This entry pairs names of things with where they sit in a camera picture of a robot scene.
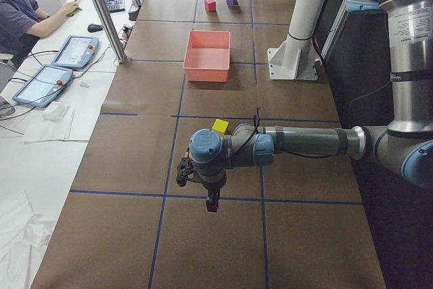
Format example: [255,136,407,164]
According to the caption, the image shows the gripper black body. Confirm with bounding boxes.
[203,177,226,196]

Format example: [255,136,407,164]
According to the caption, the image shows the red foam block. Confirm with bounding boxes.
[204,0,217,13]

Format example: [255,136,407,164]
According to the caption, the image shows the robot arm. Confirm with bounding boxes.
[177,0,432,212]

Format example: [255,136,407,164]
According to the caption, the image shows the pink plastic bin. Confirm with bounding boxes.
[183,30,231,83]

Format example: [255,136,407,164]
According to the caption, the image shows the yellow foam block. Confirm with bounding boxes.
[212,118,229,136]

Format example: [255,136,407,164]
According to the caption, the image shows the orange power strip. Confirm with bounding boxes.
[121,25,133,41]

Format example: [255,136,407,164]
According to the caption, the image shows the black computer mouse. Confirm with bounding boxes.
[87,24,104,33]

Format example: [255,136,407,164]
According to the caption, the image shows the green clamp tool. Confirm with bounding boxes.
[67,7,82,18]

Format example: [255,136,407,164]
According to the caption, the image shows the upper teach pendant tablet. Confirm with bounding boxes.
[51,35,99,69]

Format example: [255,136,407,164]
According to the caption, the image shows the teach pendant tablet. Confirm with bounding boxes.
[12,64,73,108]
[51,35,99,69]

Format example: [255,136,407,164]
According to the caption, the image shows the clear plastic bag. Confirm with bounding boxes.
[41,102,70,122]

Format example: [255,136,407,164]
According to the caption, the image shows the white paper sheets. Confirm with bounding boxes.
[22,106,92,143]

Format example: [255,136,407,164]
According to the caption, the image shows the lower teach pendant tablet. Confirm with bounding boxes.
[12,64,73,108]

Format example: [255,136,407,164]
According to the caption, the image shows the crumpled white cloth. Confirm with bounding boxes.
[1,190,56,289]

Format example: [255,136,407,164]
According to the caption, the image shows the seated person in blue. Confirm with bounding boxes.
[1,0,78,68]

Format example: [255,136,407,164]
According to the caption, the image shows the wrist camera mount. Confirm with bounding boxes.
[176,158,199,187]

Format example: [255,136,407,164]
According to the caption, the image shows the white camera post base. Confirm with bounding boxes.
[267,0,325,81]

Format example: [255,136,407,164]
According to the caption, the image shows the aluminium frame post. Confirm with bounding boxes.
[92,0,127,64]

